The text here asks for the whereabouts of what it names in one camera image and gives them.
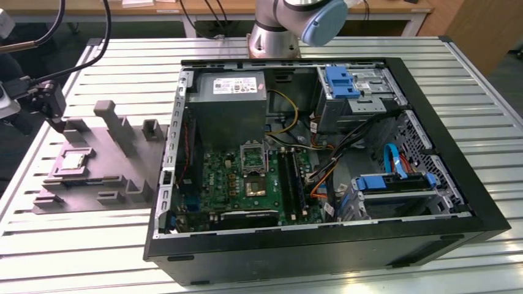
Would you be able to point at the grey power supply unit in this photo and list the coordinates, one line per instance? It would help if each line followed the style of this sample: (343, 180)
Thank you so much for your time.
(228, 119)

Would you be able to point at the wooden cabinet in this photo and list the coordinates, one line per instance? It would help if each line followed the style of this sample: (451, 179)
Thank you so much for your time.
(482, 30)

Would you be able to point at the blue port connector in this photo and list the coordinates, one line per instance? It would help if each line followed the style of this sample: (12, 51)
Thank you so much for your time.
(172, 223)

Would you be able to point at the black PC case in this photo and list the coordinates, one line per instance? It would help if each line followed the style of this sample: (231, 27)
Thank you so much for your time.
(285, 254)

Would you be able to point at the green motherboard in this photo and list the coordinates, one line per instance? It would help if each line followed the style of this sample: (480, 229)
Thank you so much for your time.
(220, 190)

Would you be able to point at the black graphics card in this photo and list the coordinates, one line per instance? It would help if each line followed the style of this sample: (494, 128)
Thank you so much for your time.
(248, 216)

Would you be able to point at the hard disk in blue carrier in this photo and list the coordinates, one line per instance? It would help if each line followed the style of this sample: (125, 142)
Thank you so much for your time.
(371, 183)

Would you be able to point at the silver CPU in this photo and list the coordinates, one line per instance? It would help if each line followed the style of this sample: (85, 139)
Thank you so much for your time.
(72, 160)

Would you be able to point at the wooden desk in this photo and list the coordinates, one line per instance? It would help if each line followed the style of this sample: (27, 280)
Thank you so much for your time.
(392, 6)

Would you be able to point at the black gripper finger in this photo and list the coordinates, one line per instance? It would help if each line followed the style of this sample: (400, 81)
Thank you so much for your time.
(21, 124)
(51, 101)

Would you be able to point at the RAM stick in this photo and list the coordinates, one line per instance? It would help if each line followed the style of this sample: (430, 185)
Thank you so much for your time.
(81, 183)

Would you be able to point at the small white box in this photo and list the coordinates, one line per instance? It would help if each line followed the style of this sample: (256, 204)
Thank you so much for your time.
(136, 3)

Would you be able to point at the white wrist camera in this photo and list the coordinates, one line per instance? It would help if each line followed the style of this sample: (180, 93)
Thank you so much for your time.
(4, 102)

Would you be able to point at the metal drive cage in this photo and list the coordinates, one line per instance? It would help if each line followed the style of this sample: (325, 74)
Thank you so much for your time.
(363, 105)

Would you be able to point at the black RAM slot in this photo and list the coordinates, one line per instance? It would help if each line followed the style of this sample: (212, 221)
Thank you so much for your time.
(288, 183)

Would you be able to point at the CPU socket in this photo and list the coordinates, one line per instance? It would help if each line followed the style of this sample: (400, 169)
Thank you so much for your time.
(255, 187)

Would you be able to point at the blue drive carrier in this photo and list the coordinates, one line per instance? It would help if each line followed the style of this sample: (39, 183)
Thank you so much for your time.
(340, 82)

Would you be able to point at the metal disk bay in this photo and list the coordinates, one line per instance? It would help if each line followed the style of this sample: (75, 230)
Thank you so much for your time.
(400, 193)

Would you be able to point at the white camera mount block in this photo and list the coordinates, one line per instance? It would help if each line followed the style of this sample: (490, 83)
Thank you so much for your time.
(3, 24)

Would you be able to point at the grey parts rack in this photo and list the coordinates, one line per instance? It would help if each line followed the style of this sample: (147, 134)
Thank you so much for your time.
(109, 159)

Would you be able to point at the thin locking lever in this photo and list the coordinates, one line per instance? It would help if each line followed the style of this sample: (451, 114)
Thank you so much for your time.
(265, 160)

